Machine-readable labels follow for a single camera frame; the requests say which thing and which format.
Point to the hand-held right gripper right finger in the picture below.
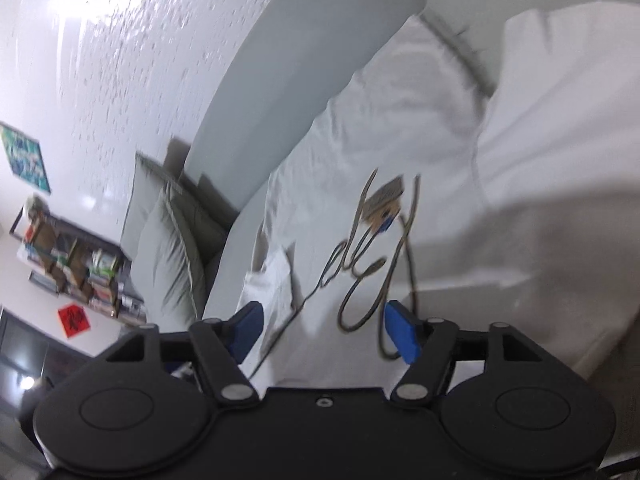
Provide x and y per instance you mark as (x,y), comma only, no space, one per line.
(402,332)

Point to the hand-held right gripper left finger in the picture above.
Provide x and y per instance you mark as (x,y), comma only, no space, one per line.
(248,321)

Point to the white t-shirt with script print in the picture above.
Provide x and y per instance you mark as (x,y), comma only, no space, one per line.
(450,135)

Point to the grey-green pillow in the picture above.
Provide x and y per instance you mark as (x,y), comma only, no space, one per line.
(167,260)
(147,200)

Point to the cardboard hang tag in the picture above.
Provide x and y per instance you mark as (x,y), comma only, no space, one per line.
(382,202)

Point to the red paper square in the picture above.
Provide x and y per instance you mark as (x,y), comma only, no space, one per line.
(75,321)

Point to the cluttered bookshelf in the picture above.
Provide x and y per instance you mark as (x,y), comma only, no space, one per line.
(75,265)

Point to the dark glass window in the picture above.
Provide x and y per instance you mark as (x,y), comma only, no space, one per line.
(30,355)

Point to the grey sofa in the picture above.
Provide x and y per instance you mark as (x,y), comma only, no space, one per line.
(300,60)

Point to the teal wall poster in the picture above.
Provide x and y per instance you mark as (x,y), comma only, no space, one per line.
(24,157)

